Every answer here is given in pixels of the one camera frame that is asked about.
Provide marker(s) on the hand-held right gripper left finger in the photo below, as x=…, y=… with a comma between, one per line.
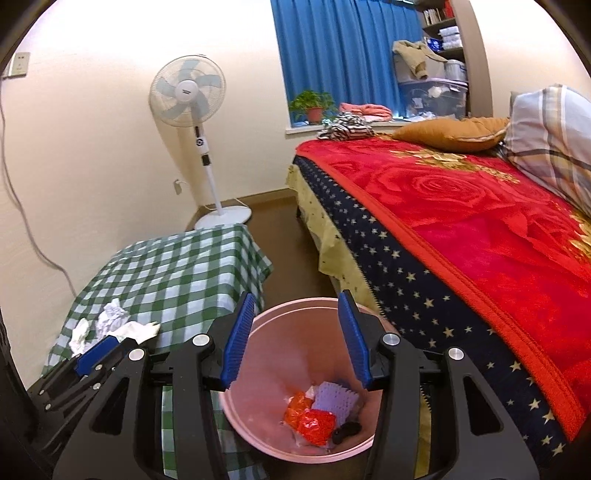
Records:
x=238, y=344

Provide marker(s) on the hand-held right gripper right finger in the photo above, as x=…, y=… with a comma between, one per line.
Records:
x=353, y=344

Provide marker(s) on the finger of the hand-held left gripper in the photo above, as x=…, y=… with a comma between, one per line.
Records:
x=97, y=354
x=99, y=374

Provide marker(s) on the white tissue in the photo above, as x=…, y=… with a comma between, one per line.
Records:
x=79, y=337
x=111, y=318

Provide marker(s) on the pink plastic bin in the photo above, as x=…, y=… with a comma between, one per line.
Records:
x=277, y=369

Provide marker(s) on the lavender foam net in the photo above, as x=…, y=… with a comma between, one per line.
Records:
x=337, y=399

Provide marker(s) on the orange plastic bag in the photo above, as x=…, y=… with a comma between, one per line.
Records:
x=298, y=406

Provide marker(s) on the red plastic bag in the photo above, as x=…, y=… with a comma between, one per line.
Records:
x=316, y=427

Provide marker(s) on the navy star bed sheet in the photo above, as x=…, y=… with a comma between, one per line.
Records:
x=406, y=295

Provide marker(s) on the green white checkered tablecloth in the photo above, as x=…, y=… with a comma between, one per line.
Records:
x=175, y=277

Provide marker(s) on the yellow bed skirt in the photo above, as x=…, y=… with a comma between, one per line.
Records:
x=332, y=249

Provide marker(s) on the red floral blanket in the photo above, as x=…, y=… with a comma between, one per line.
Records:
x=461, y=207

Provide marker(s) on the black white striped cloth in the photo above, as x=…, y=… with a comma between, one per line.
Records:
x=346, y=129

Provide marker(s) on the pink folded cloth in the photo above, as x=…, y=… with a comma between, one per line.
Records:
x=364, y=110

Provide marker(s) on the orange pillow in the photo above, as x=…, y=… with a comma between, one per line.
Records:
x=452, y=131

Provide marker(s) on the potted green plant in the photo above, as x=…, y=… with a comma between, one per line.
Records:
x=314, y=104

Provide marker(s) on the clear storage box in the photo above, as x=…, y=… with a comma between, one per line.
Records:
x=434, y=99

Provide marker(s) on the white standing fan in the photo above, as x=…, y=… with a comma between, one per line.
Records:
x=184, y=90

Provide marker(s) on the plaid pillow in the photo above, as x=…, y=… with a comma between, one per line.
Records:
x=549, y=134

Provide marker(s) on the grey storage box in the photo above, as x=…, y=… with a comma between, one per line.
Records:
x=455, y=70

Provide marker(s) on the blue curtain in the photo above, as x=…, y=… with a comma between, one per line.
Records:
x=332, y=50

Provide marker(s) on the beige jacket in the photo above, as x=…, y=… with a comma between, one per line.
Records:
x=415, y=55

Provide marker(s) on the bookshelf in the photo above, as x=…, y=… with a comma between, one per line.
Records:
x=443, y=23

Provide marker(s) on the white wall socket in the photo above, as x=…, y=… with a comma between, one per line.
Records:
x=19, y=63

